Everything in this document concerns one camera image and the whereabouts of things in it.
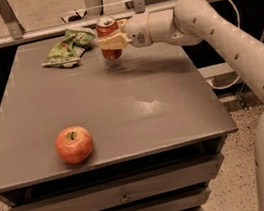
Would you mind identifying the grey drawer cabinet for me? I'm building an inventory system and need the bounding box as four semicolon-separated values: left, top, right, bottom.
0;40;236;211

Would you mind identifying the white cable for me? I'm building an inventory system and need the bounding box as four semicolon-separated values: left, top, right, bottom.
192;0;253;93

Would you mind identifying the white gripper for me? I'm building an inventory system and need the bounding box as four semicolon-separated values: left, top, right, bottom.
97;13;153;50

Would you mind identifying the red coke can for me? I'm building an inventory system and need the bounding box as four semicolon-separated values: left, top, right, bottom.
96;15;122;61

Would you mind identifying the top drawer with knob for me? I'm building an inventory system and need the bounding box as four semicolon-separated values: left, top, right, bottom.
10;153;224;211

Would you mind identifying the red apple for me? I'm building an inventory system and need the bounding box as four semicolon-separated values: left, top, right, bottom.
55;126;93;164

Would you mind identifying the green jalapeno chip bag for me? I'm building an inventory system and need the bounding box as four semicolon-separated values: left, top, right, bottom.
42;28;96;69

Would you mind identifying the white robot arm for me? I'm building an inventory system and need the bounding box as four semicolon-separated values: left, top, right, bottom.
97;0;264;211

